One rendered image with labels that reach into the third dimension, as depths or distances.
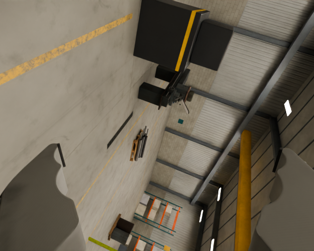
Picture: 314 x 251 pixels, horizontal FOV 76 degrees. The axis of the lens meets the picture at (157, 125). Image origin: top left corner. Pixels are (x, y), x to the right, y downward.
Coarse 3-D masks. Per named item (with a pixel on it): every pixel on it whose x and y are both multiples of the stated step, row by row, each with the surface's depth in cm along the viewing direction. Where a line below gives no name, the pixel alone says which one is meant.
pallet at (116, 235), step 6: (120, 216) 1135; (120, 222) 1116; (126, 222) 1123; (114, 228) 1087; (120, 228) 1109; (126, 228) 1103; (132, 228) 1109; (114, 234) 1065; (120, 234) 1068; (126, 234) 1076; (108, 240) 1095; (120, 240) 1058; (126, 240) 1055
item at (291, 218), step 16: (288, 160) 10; (288, 176) 9; (304, 176) 9; (272, 192) 10; (288, 192) 8; (304, 192) 8; (272, 208) 8; (288, 208) 8; (304, 208) 8; (256, 224) 7; (272, 224) 7; (288, 224) 7; (304, 224) 7; (256, 240) 7; (272, 240) 6; (288, 240) 6; (304, 240) 6
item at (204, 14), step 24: (144, 0) 404; (168, 0) 485; (144, 24) 427; (168, 24) 412; (192, 24) 398; (216, 24) 434; (144, 48) 452; (168, 48) 435; (192, 48) 449; (216, 48) 443
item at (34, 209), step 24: (24, 168) 10; (48, 168) 10; (24, 192) 8; (48, 192) 8; (0, 216) 7; (24, 216) 7; (48, 216) 7; (72, 216) 7; (0, 240) 7; (24, 240) 6; (48, 240) 6; (72, 240) 7
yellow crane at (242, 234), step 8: (248, 136) 1515; (248, 144) 1451; (240, 152) 1423; (248, 152) 1392; (240, 160) 1359; (248, 160) 1337; (240, 168) 1299; (248, 168) 1287; (240, 176) 1245; (248, 176) 1240; (240, 184) 1195; (248, 184) 1197; (240, 192) 1149; (248, 192) 1156; (240, 200) 1109; (248, 200) 1118; (240, 208) 1075; (248, 208) 1083; (240, 216) 1042; (248, 216) 1050; (240, 224) 1011; (248, 224) 1018; (240, 232) 982; (248, 232) 989; (240, 240) 954; (248, 240) 961; (168, 248) 888; (240, 248) 929; (248, 248) 935
